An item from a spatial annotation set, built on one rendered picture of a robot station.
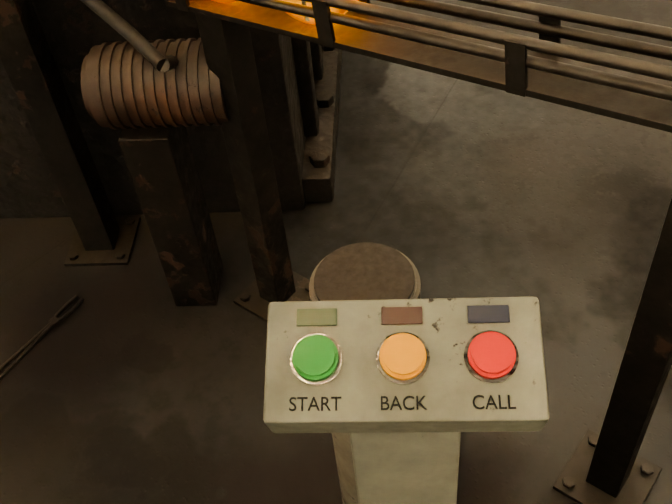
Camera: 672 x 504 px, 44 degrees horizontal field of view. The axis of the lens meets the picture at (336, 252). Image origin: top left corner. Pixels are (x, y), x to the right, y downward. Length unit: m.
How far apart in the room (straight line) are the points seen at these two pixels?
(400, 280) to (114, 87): 0.56
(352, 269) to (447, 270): 0.70
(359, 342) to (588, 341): 0.83
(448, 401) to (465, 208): 1.02
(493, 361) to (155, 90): 0.71
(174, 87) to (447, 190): 0.72
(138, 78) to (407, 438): 0.70
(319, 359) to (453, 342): 0.12
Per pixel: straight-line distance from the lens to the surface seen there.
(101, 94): 1.26
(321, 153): 1.70
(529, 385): 0.72
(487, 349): 0.71
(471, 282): 1.56
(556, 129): 1.90
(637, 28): 0.85
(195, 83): 1.21
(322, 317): 0.73
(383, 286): 0.87
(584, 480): 1.35
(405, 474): 0.82
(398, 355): 0.71
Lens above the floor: 1.18
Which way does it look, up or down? 47 degrees down
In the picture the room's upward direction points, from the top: 7 degrees counter-clockwise
